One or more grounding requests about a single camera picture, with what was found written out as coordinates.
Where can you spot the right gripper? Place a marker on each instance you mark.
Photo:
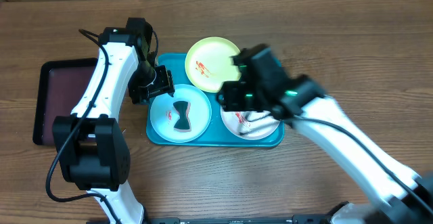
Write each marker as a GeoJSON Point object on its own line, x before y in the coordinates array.
{"type": "Point", "coordinates": [237, 95]}

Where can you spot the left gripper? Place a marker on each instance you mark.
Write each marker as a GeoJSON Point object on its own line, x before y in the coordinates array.
{"type": "Point", "coordinates": [164, 84]}

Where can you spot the light blue plastic plate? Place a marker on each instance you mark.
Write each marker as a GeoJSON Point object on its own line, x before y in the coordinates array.
{"type": "Point", "coordinates": [163, 116]}

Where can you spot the yellow-green plastic plate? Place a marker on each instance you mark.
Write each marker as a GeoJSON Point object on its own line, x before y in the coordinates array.
{"type": "Point", "coordinates": [209, 63]}

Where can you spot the green and red sponge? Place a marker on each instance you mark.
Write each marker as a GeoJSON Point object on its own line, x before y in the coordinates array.
{"type": "Point", "coordinates": [183, 124]}

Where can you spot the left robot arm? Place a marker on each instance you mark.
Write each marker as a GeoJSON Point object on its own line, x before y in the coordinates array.
{"type": "Point", "coordinates": [93, 159]}

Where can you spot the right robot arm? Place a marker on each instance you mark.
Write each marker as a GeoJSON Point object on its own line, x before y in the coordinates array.
{"type": "Point", "coordinates": [397, 194]}

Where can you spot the teal plastic serving tray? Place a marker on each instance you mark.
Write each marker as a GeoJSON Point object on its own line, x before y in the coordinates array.
{"type": "Point", "coordinates": [217, 134]}

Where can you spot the black rectangular sponge tray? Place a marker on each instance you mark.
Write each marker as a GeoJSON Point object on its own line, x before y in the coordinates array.
{"type": "Point", "coordinates": [61, 86]}

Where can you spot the white plastic plate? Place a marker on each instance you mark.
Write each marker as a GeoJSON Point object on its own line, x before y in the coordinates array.
{"type": "Point", "coordinates": [250, 125]}

